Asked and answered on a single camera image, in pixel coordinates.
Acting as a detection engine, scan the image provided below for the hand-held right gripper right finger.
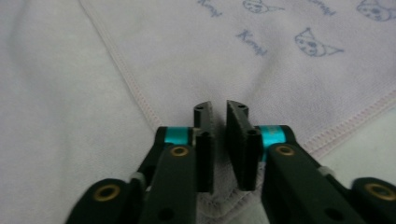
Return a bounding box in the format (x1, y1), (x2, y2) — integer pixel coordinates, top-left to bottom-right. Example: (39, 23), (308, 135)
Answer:
(225, 100), (297, 192)

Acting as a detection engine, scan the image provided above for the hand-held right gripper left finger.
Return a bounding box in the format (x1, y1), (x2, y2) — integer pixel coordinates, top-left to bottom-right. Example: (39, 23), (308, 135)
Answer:
(155, 101), (217, 194)

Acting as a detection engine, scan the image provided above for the pale purple printed towel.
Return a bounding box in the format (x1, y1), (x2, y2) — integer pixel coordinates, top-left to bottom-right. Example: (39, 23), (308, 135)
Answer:
(0, 0), (396, 224)

